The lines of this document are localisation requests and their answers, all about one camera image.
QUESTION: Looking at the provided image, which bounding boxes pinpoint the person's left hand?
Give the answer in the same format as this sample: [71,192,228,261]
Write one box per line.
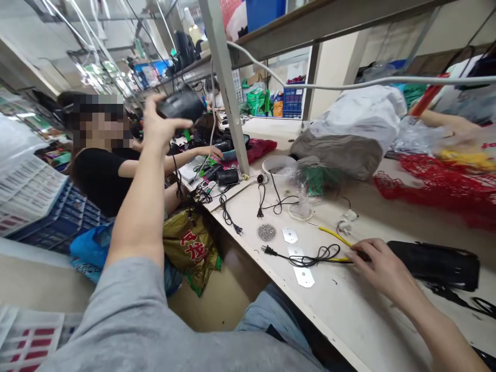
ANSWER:
[141,94,194,151]

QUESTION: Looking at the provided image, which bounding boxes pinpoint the person's right hand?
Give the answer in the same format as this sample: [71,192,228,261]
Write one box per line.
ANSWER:
[344,238,416,301]

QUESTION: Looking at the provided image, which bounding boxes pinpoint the yellow handled pliers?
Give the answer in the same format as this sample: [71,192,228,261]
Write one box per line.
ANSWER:
[318,226,362,264]

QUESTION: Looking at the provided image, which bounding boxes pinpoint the black round lamp housing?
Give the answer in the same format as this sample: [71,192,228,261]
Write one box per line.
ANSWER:
[156,89,205,121]

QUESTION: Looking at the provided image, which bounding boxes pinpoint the white lamp socket part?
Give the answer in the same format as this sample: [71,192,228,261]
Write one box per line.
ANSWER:
[335,209,360,237]

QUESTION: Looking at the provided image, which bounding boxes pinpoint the black plastic bag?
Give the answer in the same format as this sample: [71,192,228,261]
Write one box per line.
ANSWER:
[385,240,481,293]

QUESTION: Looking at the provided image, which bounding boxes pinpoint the clear bag of green boards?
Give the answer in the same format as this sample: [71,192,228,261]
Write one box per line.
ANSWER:
[288,156,346,218]

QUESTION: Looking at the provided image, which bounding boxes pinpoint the large red mesh bag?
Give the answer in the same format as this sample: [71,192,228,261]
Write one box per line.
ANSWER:
[373,153,496,233]

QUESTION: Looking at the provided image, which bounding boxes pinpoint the person's legs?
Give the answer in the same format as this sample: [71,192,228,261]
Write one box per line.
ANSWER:
[235,283,349,372]

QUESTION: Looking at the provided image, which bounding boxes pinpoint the large grey white sack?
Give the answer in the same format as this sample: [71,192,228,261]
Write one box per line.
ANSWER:
[289,84,408,182]

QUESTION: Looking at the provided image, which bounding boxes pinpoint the white round bowl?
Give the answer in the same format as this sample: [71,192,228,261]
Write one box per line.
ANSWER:
[261,156,298,180]

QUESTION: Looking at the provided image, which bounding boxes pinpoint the yellow plastic bag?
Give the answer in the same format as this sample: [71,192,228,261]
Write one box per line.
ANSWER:
[438,149,496,172]

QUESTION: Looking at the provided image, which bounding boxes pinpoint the small red mesh bag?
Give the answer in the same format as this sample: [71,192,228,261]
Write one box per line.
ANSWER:
[245,137,278,165]

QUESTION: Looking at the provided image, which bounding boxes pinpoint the black cylindrical lamp housing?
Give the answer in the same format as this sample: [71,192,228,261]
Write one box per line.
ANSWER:
[215,168,240,187]

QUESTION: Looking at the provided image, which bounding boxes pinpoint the teal round basket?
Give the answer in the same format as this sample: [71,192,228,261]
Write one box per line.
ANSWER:
[215,133,251,162]

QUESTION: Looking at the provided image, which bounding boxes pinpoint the blue lattice crate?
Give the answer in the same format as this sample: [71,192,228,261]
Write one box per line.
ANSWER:
[282,87,307,118]

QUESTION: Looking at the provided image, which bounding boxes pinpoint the yellow green printed sack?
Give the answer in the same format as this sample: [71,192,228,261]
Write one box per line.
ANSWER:
[162,209,223,298]

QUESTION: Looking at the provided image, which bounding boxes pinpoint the green printed bag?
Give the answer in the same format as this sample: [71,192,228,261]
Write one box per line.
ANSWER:
[245,87,271,117]

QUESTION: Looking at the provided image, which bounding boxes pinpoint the metal overhead shelf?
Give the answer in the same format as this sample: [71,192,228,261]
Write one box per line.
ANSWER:
[147,0,466,94]

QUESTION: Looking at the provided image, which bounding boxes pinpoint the blue plastic bag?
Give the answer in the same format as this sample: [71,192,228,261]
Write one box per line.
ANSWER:
[69,222,117,286]

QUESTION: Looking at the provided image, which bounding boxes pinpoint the stack of blue crates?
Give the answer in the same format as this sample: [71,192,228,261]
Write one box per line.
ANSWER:
[5,178,110,256]

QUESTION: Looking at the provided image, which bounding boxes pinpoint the stack of printed sheets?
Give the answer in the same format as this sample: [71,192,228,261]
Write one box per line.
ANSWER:
[0,116,69,238]

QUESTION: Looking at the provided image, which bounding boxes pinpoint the stack of red label sheets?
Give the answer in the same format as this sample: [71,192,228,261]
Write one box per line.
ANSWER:
[0,304,83,372]

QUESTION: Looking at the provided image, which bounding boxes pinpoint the black power cable with plug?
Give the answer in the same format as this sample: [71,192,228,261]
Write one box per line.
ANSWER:
[218,193,244,236]
[261,243,343,269]
[255,182,301,220]

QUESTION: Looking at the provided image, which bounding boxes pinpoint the white overhead cable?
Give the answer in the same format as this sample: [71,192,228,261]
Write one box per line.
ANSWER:
[226,40,496,92]

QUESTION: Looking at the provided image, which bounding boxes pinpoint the grey metal post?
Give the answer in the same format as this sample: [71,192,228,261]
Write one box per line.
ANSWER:
[198,0,251,176]

